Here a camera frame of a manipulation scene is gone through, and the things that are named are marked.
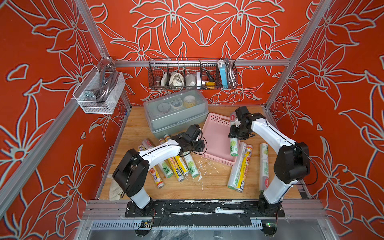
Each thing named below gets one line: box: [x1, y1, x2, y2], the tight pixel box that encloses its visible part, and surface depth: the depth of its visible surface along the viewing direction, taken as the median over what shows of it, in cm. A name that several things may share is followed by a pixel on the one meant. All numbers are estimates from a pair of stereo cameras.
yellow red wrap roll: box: [168, 156, 185, 183], surface depth 85 cm
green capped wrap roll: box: [157, 160, 174, 179], surface depth 85 cm
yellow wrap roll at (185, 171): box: [174, 155, 190, 177], surface depth 86 cm
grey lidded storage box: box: [143, 89, 209, 139], surface depth 97 cm
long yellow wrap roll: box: [235, 144, 253, 193], surface depth 85 cm
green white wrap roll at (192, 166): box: [184, 152, 200, 178], surface depth 85 cm
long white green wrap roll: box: [227, 142, 247, 190], surface depth 84 cm
